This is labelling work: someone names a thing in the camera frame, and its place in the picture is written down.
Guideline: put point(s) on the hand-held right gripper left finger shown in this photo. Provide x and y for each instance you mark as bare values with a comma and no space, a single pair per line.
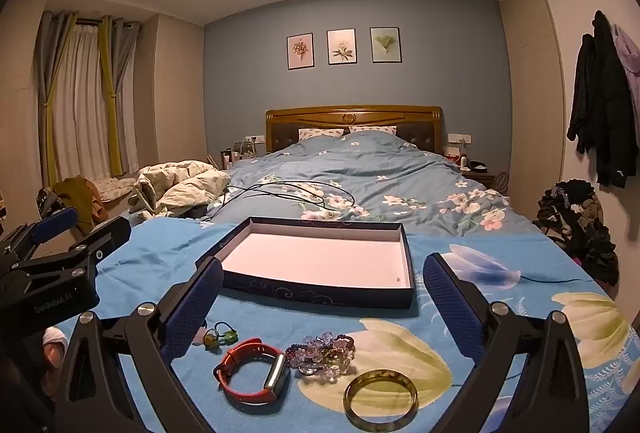
192,313

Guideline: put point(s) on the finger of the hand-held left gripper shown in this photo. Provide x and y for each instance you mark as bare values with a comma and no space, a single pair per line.
56,219
107,235

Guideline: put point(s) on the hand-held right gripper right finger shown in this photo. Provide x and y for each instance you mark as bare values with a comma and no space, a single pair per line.
450,308

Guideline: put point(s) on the orange smart watch band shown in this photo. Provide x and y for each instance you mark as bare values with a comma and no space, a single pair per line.
235,353

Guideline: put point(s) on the dark blue cardboard box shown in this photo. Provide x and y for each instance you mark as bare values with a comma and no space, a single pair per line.
310,258

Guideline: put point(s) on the amber bangle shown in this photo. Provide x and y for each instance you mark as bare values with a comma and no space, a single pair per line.
352,405

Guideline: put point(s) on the person's left hand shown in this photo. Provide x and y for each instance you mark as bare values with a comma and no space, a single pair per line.
52,353

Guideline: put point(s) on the brown garment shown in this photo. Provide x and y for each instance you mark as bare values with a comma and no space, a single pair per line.
77,200

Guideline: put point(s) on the cream quilt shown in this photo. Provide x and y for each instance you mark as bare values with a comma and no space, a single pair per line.
190,188

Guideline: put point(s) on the grey and yellow curtain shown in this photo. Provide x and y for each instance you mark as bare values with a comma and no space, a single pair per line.
47,113
120,113

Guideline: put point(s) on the white sheer curtain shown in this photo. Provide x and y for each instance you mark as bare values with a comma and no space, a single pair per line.
82,113

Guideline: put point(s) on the dark wooden nightstand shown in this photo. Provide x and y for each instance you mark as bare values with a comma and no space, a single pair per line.
477,175

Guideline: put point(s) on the pile of dark clothes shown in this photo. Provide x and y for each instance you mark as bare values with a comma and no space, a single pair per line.
575,223

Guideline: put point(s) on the wooden bed with floral duvet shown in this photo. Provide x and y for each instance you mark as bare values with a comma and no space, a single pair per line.
380,173

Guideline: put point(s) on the cluttered nightstand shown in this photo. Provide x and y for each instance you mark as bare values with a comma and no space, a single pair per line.
240,155

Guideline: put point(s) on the patterned pillow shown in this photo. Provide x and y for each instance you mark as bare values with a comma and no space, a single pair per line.
372,129
320,133

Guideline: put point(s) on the beige wardrobe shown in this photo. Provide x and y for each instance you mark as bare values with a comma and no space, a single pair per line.
532,113

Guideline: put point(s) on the wooden headboard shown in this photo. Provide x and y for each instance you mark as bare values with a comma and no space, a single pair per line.
355,117

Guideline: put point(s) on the black jacket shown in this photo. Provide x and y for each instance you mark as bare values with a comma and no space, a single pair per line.
602,113

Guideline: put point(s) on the framed flower picture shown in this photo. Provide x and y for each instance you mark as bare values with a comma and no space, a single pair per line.
342,47
300,51

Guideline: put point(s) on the framed leaf picture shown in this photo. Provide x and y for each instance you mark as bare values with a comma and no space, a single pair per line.
385,45

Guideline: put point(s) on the purple jacket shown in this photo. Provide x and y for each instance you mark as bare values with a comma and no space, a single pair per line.
631,58

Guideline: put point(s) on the white wall socket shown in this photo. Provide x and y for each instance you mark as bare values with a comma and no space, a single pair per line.
457,138
254,139

